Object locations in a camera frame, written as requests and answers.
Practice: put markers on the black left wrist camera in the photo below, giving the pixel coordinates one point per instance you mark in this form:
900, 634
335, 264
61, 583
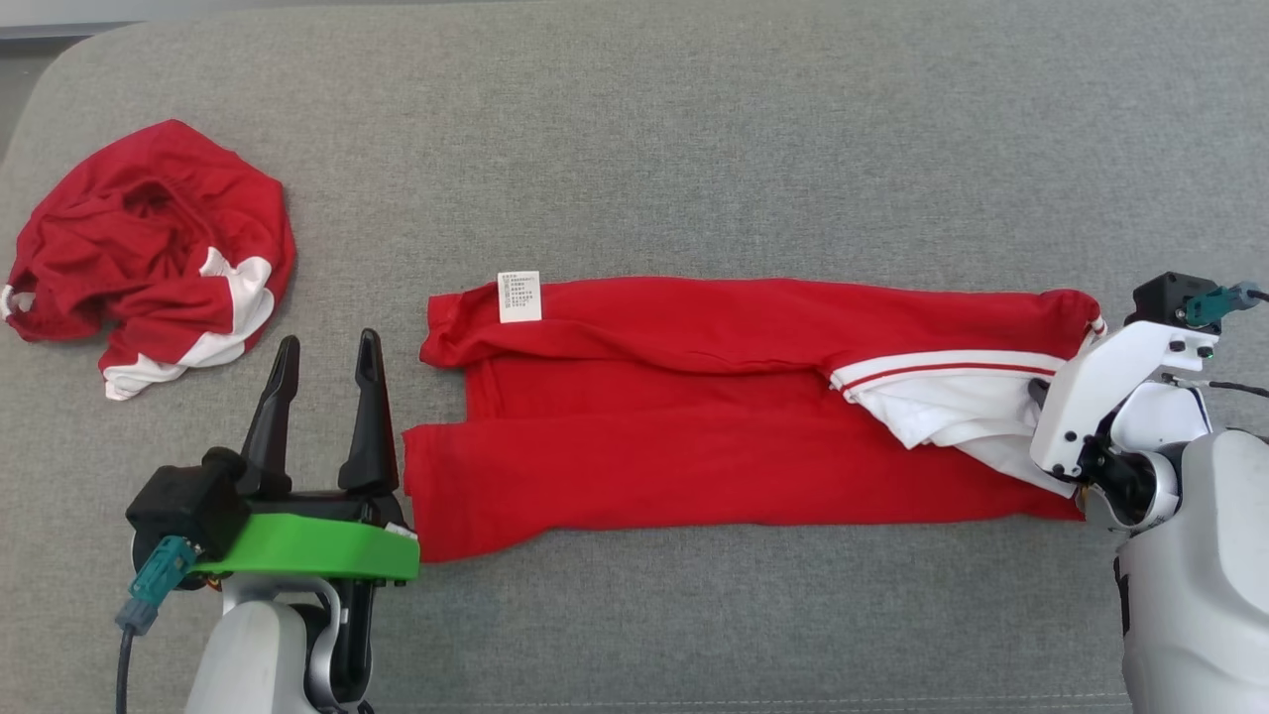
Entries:
188, 501

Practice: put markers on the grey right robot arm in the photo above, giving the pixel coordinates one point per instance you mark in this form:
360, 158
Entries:
1200, 575

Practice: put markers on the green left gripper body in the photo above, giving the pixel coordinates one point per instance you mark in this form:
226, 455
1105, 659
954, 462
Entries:
327, 545

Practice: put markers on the grey fabric sofa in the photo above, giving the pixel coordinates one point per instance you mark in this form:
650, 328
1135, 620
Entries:
634, 149

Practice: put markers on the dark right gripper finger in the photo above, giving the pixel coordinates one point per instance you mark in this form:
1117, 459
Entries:
1044, 391

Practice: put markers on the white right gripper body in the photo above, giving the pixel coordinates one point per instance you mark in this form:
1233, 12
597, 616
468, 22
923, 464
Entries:
1100, 387

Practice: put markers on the red jersey white stripes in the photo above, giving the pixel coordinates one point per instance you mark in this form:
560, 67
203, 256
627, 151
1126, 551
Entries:
694, 446

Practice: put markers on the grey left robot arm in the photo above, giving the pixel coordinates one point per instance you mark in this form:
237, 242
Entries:
258, 654

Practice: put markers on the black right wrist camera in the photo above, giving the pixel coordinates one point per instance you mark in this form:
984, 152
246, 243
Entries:
1165, 297

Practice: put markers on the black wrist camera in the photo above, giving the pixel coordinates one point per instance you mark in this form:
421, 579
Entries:
188, 501
1165, 297

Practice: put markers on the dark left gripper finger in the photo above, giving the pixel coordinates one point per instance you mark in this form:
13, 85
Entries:
369, 436
270, 446

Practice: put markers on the red shorts white panels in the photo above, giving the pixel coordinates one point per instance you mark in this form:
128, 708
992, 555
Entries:
149, 258

